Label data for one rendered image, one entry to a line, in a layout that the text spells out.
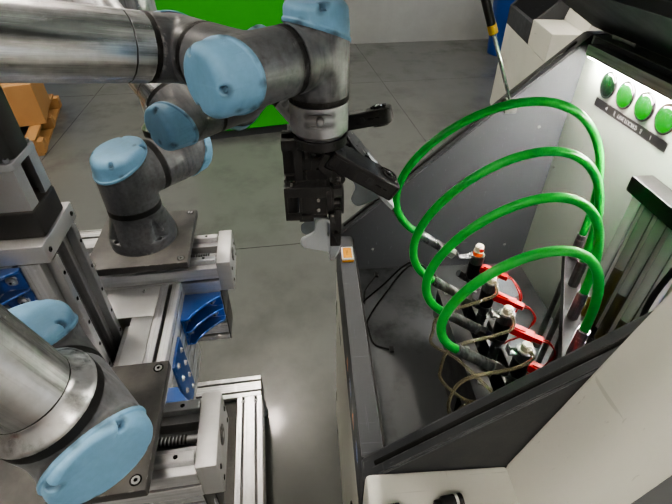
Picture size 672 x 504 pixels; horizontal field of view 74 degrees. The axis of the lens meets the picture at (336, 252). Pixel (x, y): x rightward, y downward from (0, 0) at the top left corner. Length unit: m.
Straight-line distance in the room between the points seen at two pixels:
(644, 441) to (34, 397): 0.61
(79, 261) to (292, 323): 1.47
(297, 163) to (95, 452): 0.39
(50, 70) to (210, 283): 0.72
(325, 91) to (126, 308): 0.74
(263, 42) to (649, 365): 0.53
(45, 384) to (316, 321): 1.87
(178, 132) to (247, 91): 0.29
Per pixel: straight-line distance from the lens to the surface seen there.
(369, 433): 0.83
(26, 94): 4.74
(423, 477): 0.77
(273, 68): 0.48
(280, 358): 2.14
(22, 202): 0.81
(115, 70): 0.55
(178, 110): 0.75
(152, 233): 1.08
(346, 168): 0.60
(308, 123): 0.56
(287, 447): 1.90
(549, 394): 0.67
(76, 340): 0.65
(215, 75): 0.46
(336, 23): 0.53
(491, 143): 1.17
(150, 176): 1.04
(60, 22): 0.53
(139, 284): 1.17
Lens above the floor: 1.67
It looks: 38 degrees down
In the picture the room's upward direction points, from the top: straight up
